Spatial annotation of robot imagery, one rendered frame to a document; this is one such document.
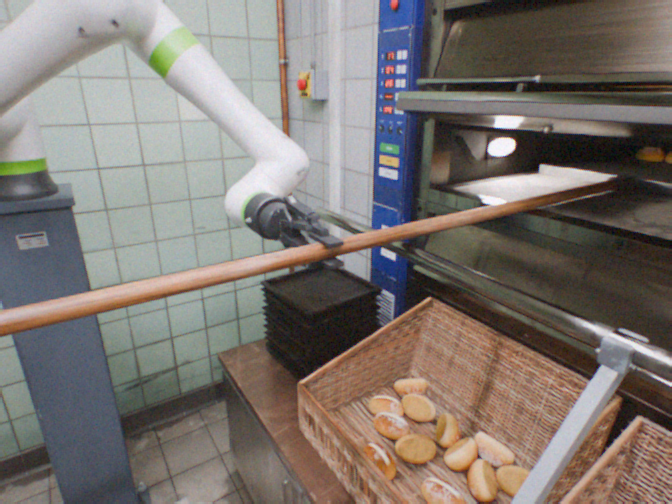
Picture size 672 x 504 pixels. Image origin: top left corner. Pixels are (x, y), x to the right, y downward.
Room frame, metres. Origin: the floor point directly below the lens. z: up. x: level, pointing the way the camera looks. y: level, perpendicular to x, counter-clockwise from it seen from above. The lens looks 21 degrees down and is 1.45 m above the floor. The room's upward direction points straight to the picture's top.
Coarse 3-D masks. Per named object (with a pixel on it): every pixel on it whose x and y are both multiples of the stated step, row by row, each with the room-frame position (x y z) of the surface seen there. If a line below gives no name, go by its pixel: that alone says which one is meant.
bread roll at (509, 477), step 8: (496, 472) 0.74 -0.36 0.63; (504, 472) 0.73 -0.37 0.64; (512, 472) 0.72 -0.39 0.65; (520, 472) 0.72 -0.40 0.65; (528, 472) 0.72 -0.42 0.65; (496, 480) 0.73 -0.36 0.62; (504, 480) 0.72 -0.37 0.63; (512, 480) 0.71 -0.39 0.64; (520, 480) 0.71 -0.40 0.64; (504, 488) 0.71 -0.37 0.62; (512, 488) 0.70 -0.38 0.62; (512, 496) 0.70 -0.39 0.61
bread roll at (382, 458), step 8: (368, 448) 0.80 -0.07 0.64; (376, 448) 0.79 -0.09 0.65; (384, 448) 0.80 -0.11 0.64; (376, 456) 0.77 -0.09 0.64; (384, 456) 0.77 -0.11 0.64; (392, 456) 0.79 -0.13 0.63; (376, 464) 0.76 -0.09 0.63; (384, 464) 0.76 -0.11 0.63; (392, 464) 0.76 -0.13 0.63; (384, 472) 0.75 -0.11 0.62; (392, 472) 0.75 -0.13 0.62
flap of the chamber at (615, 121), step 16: (416, 112) 1.12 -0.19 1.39; (432, 112) 1.05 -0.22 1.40; (448, 112) 0.99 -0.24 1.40; (464, 112) 0.95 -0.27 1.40; (480, 112) 0.92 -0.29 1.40; (496, 112) 0.89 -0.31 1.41; (512, 112) 0.86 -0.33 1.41; (528, 112) 0.83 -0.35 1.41; (544, 112) 0.80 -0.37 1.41; (560, 112) 0.78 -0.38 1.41; (576, 112) 0.76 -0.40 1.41; (592, 112) 0.74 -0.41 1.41; (608, 112) 0.71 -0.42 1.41; (624, 112) 0.70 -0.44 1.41; (640, 112) 0.68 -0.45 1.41; (656, 112) 0.66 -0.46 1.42; (512, 128) 1.07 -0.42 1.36; (528, 128) 1.00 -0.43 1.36; (560, 128) 0.90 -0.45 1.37; (576, 128) 0.86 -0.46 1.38; (592, 128) 0.82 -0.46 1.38; (608, 128) 0.78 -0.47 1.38; (624, 128) 0.75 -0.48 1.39; (640, 128) 0.72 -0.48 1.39; (656, 128) 0.69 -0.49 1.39
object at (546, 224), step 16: (432, 192) 1.22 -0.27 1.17; (448, 192) 1.17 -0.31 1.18; (464, 192) 1.17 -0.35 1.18; (464, 208) 1.11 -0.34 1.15; (512, 224) 0.99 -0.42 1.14; (528, 224) 0.96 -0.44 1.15; (544, 224) 0.92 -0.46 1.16; (560, 224) 0.89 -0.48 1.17; (576, 224) 0.87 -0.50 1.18; (592, 224) 0.87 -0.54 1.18; (576, 240) 0.86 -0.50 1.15; (592, 240) 0.83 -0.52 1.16; (608, 240) 0.81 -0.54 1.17; (624, 240) 0.79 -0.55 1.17; (640, 240) 0.77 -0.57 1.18; (656, 240) 0.77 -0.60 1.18; (624, 256) 0.78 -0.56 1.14; (640, 256) 0.76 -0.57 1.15; (656, 256) 0.74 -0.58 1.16
